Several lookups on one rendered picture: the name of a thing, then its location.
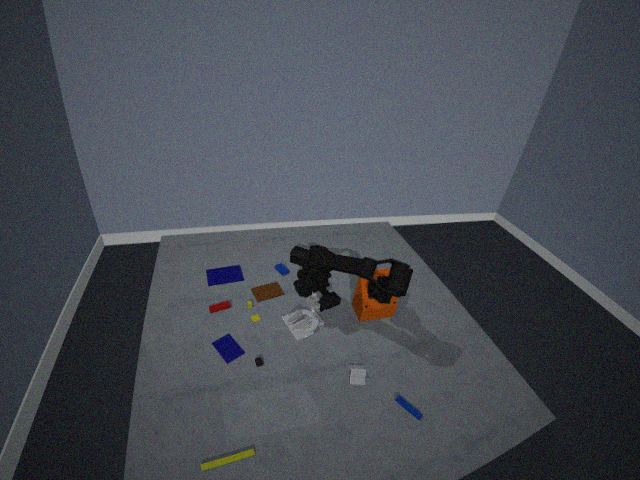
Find dark blue flat bar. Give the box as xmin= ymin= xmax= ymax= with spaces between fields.
xmin=395 ymin=395 xmax=423 ymax=421

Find yellow flat bar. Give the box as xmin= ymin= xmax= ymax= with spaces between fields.
xmin=200 ymin=449 xmax=255 ymax=471

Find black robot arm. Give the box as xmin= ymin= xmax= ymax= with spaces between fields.
xmin=289 ymin=245 xmax=413 ymax=304

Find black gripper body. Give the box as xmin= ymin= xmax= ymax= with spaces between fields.
xmin=297 ymin=269 xmax=341 ymax=310

